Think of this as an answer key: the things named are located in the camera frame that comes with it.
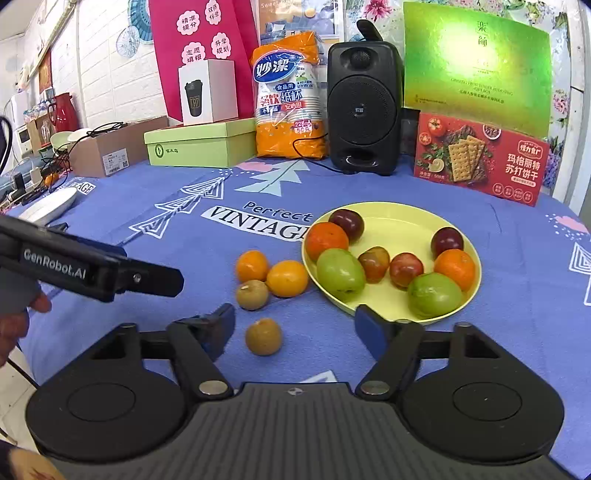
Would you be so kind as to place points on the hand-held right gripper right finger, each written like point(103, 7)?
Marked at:
point(369, 327)

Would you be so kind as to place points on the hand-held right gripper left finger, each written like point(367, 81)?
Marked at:
point(221, 323)

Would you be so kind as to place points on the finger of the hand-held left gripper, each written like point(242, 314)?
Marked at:
point(113, 252)
point(157, 281)

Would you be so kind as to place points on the small brown fruit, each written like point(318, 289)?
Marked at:
point(263, 337)
point(252, 295)

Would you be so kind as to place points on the red-green apple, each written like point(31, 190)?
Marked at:
point(374, 264)

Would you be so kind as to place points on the red apple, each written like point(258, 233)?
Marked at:
point(406, 270)

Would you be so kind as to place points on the lobed green apple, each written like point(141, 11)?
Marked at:
point(434, 295)

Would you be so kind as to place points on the large orange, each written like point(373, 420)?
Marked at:
point(455, 269)
point(325, 240)

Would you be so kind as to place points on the yellow plastic plate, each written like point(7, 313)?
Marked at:
point(392, 230)

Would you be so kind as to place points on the dark red plum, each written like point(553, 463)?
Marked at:
point(348, 224)
point(447, 241)

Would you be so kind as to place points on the person's left hand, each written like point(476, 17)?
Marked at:
point(11, 332)

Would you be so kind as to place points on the white flat device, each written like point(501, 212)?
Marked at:
point(48, 205)

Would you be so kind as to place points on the small orange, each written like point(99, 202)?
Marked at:
point(287, 278)
point(252, 266)

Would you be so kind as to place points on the brown cardboard box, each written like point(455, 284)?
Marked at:
point(106, 152)

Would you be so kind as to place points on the pale green bowl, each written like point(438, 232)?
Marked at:
point(60, 142)

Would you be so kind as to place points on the white bowl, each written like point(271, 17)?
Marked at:
point(78, 135)

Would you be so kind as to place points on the light green cardboard box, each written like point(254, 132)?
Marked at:
point(194, 147)

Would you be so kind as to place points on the red kettle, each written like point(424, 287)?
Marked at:
point(64, 113)

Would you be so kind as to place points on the blue printed tablecloth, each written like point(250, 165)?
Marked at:
point(517, 286)

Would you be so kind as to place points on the white cup box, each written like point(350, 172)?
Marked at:
point(217, 87)

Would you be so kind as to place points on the orange paper cup pack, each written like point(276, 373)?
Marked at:
point(286, 134)

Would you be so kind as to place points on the pale paper fan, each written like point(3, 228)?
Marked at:
point(128, 41)

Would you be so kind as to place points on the red cracker box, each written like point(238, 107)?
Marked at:
point(512, 166)

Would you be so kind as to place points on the black speaker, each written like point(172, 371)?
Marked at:
point(364, 106)

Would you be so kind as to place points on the blue paper fan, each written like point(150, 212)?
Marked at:
point(140, 16)

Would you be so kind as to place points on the pink poster bag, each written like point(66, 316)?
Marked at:
point(198, 27)

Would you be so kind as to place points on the green gift box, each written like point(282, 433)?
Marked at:
point(475, 69)

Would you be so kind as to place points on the floral print sheet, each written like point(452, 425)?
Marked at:
point(561, 115)

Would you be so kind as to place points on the blue wall poster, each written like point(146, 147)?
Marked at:
point(295, 18)

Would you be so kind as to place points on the white door frame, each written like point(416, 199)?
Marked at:
point(579, 92)

